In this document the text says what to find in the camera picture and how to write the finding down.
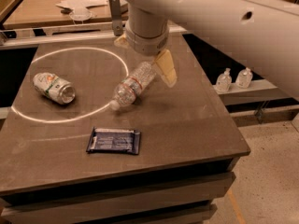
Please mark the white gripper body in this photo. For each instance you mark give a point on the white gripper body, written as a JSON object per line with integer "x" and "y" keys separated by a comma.
{"x": 146, "y": 43}

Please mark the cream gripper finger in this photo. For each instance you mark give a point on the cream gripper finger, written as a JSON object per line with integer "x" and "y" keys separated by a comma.
{"x": 164, "y": 66}
{"x": 122, "y": 41}

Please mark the clear plastic water bottle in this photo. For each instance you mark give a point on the clear plastic water bottle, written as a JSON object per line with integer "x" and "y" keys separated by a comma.
{"x": 132, "y": 86}

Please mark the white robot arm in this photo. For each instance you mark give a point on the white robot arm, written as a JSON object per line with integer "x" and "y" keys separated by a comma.
{"x": 263, "y": 35}

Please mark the clear round lid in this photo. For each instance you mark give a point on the clear round lid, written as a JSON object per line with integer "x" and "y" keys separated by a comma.
{"x": 80, "y": 14}

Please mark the white paper sheets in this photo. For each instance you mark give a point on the white paper sheets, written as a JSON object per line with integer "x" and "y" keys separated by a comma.
{"x": 81, "y": 3}

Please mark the white soda can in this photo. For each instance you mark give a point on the white soda can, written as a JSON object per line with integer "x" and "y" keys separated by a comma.
{"x": 55, "y": 88}

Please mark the dark blue snack wrapper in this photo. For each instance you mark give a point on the dark blue snack wrapper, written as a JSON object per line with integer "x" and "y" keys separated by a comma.
{"x": 124, "y": 141}

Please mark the small grey metal bracket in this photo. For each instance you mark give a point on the small grey metal bracket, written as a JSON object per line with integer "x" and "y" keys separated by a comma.
{"x": 115, "y": 10}

